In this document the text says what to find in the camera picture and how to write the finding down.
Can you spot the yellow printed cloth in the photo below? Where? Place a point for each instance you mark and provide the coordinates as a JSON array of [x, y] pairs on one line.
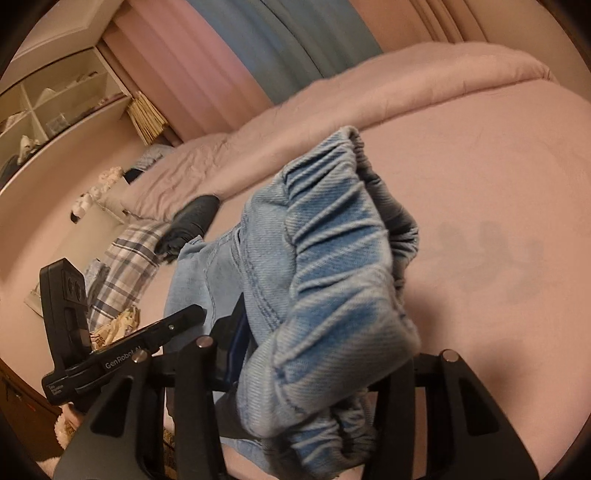
[[115, 327]]

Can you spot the bed with pink sheet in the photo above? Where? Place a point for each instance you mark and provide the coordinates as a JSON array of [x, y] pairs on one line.
[[485, 184]]

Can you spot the blue grey folded clothes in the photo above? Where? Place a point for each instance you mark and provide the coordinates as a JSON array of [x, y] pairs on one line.
[[96, 279]]

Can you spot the blue checked cloth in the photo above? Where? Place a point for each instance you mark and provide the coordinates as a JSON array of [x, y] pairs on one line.
[[152, 157]]

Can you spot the white plush toy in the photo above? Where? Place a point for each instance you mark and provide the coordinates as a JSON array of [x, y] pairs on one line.
[[94, 194]]

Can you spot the blue curtain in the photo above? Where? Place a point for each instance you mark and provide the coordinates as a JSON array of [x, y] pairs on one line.
[[286, 41]]

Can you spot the plaid pillow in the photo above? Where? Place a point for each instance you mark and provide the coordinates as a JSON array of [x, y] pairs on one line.
[[129, 263]]

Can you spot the pink wrinkled pillow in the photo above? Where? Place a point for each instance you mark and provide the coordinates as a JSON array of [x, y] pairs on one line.
[[175, 180]]

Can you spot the white fluffy cloth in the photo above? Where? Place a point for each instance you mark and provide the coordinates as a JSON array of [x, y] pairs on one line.
[[62, 434]]

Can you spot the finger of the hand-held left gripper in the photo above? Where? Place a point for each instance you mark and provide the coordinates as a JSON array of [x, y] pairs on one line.
[[178, 323]]

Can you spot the tan straw bundle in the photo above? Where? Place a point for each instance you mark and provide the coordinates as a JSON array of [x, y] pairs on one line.
[[147, 115]]

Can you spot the white patterned cushion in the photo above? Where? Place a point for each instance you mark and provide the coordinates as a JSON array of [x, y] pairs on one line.
[[115, 203]]

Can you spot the dark grey folded garment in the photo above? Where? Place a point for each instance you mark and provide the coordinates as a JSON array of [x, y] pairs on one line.
[[191, 221]]

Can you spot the white shelf unit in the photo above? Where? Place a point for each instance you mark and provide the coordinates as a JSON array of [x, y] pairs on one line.
[[60, 106]]

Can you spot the light blue denim pants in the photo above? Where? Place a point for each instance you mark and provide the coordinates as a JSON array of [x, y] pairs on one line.
[[323, 277]]

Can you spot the pink duvet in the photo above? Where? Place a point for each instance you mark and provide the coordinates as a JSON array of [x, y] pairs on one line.
[[415, 78]]

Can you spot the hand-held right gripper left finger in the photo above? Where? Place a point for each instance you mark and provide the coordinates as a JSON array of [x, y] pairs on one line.
[[238, 341]]

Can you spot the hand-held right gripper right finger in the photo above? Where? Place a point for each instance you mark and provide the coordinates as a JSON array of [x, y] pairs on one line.
[[443, 415]]

